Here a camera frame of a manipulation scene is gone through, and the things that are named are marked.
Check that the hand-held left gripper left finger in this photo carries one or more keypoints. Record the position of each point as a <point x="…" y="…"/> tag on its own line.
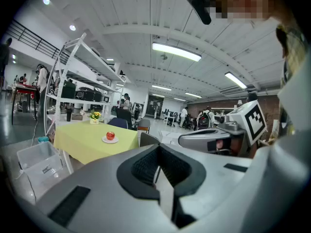
<point x="102" y="193"/>

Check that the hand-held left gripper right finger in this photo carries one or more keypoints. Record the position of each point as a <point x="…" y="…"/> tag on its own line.
<point x="218" y="178"/>

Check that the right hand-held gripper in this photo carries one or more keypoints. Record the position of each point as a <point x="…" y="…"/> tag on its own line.
<point x="243" y="120"/>

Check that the white plate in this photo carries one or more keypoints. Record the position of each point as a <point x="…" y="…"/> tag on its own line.
<point x="114" y="141"/>

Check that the red apple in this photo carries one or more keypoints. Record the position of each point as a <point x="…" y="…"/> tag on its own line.
<point x="110" y="135"/>

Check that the person's right hand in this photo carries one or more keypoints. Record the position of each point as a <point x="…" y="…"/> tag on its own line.
<point x="236" y="147"/>

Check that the long ceiling strip light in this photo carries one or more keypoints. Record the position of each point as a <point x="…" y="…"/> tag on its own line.
<point x="193" y="95"/>
<point x="235" y="79"/>
<point x="176" y="51"/>
<point x="161" y="88"/>

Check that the yellow tablecloth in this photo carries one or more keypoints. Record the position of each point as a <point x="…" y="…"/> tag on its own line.
<point x="82" y="143"/>

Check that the grey chair with orange legs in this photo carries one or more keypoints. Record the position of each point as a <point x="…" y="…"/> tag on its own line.
<point x="144" y="123"/>

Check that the dark blue chair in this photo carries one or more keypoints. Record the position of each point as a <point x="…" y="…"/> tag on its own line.
<point x="117" y="123"/>

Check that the clear plastic storage bin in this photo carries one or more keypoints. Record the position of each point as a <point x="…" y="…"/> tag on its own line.
<point x="36" y="159"/>

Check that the sunflowers in white pot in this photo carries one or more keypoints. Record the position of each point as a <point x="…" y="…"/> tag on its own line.
<point x="94" y="117"/>

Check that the teal plastic object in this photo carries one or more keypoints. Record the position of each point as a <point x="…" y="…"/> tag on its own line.
<point x="43" y="139"/>

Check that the black office chair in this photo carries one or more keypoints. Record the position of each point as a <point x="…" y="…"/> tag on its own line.
<point x="124" y="115"/>

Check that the black bottle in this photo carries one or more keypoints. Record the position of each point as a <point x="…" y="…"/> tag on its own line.
<point x="69" y="115"/>

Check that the black equipment case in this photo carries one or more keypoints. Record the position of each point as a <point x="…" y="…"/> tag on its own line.
<point x="85" y="94"/>
<point x="97" y="96"/>

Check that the dark green equipment case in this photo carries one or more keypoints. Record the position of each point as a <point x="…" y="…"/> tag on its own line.
<point x="68" y="90"/>

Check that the yellow plaid shirt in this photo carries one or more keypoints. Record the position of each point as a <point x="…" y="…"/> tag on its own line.
<point x="294" y="42"/>

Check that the red table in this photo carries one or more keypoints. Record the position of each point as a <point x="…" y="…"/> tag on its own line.
<point x="24" y="90"/>

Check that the person's head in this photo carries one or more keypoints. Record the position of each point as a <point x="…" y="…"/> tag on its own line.
<point x="243" y="1"/>

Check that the white metal shelf rack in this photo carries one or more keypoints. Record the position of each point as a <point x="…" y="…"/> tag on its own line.
<point x="85" y="54"/>

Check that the black balcony railing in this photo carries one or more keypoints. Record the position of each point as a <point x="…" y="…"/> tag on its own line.
<point x="36" y="41"/>

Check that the round ceiling spot light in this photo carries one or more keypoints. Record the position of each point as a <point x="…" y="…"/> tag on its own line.
<point x="72" y="27"/>
<point x="46" y="0"/>

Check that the black head-worn camera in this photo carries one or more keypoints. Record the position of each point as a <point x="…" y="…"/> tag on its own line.
<point x="200" y="6"/>

